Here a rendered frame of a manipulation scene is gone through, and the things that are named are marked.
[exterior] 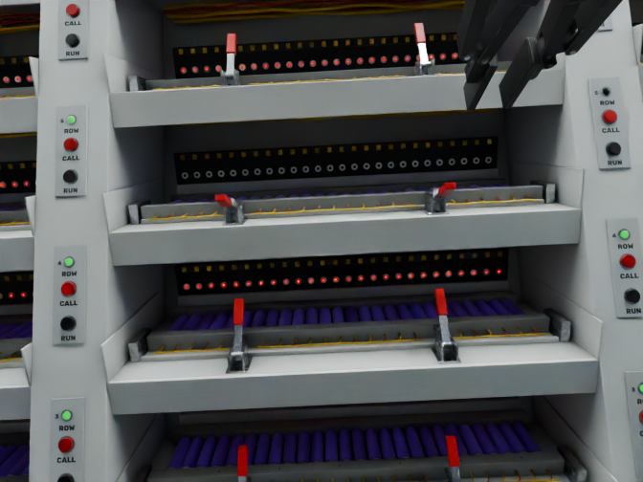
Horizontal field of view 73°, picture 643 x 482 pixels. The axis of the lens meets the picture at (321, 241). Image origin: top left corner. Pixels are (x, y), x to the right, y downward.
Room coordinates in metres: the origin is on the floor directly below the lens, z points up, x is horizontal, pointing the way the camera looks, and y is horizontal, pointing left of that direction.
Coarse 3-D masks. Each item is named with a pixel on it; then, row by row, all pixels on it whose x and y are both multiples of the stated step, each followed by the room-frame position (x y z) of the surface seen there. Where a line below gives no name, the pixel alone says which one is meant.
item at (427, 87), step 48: (192, 48) 0.70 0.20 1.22; (240, 48) 0.70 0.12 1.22; (288, 48) 0.70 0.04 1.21; (336, 48) 0.71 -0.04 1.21; (384, 48) 0.71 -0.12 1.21; (432, 48) 0.71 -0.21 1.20; (144, 96) 0.55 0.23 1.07; (192, 96) 0.55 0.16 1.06; (240, 96) 0.55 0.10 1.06; (288, 96) 0.55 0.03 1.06; (336, 96) 0.55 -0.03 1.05; (384, 96) 0.55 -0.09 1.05; (432, 96) 0.55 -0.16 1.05; (528, 96) 0.56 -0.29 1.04
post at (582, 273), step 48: (624, 0) 0.54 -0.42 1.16; (624, 48) 0.54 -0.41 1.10; (576, 96) 0.54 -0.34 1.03; (624, 96) 0.54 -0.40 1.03; (528, 144) 0.67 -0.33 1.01; (576, 144) 0.54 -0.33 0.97; (624, 192) 0.54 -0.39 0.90; (576, 288) 0.58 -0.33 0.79; (624, 336) 0.54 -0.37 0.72; (624, 384) 0.54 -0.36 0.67; (576, 432) 0.62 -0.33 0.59; (624, 432) 0.54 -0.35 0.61; (624, 480) 0.54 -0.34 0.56
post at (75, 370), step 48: (48, 0) 0.55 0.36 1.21; (96, 0) 0.55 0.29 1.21; (144, 0) 0.67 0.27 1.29; (48, 48) 0.55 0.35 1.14; (96, 48) 0.55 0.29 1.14; (144, 48) 0.67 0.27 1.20; (48, 96) 0.55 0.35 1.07; (96, 96) 0.55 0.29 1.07; (48, 144) 0.55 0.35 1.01; (96, 144) 0.55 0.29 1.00; (144, 144) 0.67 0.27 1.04; (48, 192) 0.55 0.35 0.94; (96, 192) 0.55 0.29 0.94; (48, 240) 0.55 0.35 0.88; (96, 240) 0.55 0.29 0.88; (48, 288) 0.55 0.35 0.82; (96, 288) 0.55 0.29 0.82; (144, 288) 0.66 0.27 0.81; (48, 336) 0.55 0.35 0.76; (96, 336) 0.55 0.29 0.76; (48, 384) 0.55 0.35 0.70; (96, 384) 0.55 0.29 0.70; (48, 432) 0.55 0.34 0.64; (96, 432) 0.55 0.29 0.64; (144, 432) 0.66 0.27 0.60; (48, 480) 0.55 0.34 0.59; (96, 480) 0.55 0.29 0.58
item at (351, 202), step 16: (400, 192) 0.60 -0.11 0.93; (416, 192) 0.59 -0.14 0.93; (464, 192) 0.59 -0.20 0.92; (480, 192) 0.59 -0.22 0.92; (496, 192) 0.59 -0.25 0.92; (512, 192) 0.59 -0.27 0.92; (528, 192) 0.59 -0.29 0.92; (144, 208) 0.60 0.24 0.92; (160, 208) 0.60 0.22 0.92; (176, 208) 0.60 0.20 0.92; (192, 208) 0.60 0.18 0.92; (208, 208) 0.60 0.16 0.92; (256, 208) 0.60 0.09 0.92; (272, 208) 0.60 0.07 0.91; (288, 208) 0.60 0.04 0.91; (304, 208) 0.59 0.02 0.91; (320, 208) 0.60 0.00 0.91; (336, 208) 0.60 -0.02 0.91; (352, 208) 0.58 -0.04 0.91; (368, 208) 0.58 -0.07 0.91
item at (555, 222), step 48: (144, 192) 0.66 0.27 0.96; (192, 192) 0.72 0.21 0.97; (576, 192) 0.55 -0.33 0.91; (144, 240) 0.55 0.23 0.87; (192, 240) 0.55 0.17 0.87; (240, 240) 0.55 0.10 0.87; (288, 240) 0.56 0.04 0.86; (336, 240) 0.56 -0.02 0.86; (384, 240) 0.56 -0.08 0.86; (432, 240) 0.56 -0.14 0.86; (480, 240) 0.56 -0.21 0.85; (528, 240) 0.56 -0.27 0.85; (576, 240) 0.56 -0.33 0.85
